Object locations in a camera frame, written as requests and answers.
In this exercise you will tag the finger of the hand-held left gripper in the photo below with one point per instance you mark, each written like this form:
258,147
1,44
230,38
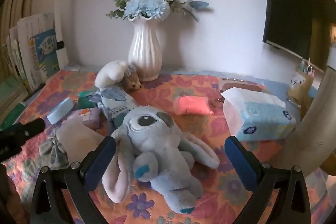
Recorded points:
31,128

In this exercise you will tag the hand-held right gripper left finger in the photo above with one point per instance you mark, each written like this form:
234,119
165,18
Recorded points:
101,161

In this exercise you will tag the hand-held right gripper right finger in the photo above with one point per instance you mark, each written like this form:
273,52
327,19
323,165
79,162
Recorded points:
241,163

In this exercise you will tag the whale print soft pack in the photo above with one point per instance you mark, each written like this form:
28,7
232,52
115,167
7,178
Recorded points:
115,104

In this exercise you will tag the green soft packet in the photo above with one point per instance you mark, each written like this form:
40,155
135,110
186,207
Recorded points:
86,103

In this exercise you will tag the blue plush toy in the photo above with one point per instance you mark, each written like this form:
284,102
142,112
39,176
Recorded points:
160,150

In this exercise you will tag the pink soft packet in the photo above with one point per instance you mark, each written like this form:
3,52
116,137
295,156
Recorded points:
194,106

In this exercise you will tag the plaid bow cloth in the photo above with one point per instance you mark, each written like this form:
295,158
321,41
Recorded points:
53,151

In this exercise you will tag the purple cartoon tissue packet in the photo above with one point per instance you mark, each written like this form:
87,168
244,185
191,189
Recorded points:
88,117

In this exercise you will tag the blue and white tissue pack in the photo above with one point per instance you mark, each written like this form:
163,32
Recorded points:
262,116

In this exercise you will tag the row of upright books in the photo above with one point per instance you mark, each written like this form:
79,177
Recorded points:
11,77

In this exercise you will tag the beige cylindrical air purifier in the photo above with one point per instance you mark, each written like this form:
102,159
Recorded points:
309,121

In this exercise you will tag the small brown plush with bow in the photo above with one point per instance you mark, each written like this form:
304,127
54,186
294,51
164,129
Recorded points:
131,82

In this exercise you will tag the white plush toy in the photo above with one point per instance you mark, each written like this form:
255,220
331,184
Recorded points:
110,74

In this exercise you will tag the floral orange blanket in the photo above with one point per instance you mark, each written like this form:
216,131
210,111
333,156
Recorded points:
162,92

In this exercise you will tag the small cardboard box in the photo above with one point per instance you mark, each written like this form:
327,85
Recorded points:
299,82

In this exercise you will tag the white ribbed vase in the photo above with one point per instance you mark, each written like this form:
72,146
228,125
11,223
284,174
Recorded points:
144,56

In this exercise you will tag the white desk lamp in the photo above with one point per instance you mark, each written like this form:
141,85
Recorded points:
59,16

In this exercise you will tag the black wall television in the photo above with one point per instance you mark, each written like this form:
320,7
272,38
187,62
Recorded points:
288,3

